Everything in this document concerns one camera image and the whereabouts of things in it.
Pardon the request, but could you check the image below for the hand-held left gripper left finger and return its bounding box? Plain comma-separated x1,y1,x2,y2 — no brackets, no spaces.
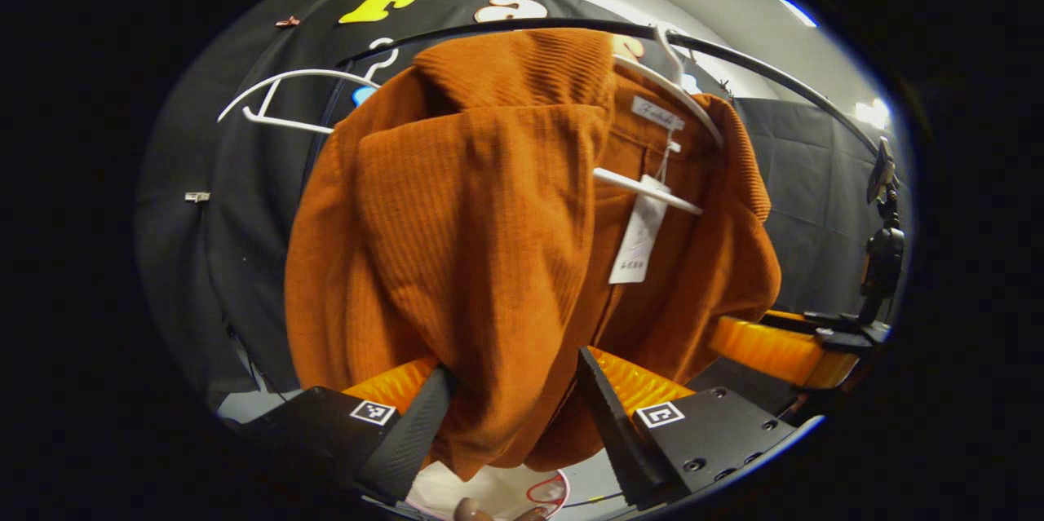
237,356,459,506

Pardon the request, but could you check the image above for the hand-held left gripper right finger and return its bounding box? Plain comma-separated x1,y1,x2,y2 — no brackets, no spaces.
577,346,821,506

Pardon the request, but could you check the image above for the white plastic hanger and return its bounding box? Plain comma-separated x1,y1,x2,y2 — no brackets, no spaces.
217,38,400,135
591,22,725,217

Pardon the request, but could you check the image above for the rust orange corduroy jacket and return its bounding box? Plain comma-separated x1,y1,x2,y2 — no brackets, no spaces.
284,26,782,483

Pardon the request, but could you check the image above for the small ceiling light panel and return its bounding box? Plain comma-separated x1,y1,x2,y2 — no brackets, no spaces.
853,97,892,130

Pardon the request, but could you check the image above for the black backdrop cloth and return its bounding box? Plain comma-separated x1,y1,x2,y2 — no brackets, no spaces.
135,0,898,416

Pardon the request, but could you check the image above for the black clothes rail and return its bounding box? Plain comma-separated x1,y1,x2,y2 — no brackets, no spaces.
303,15,882,179

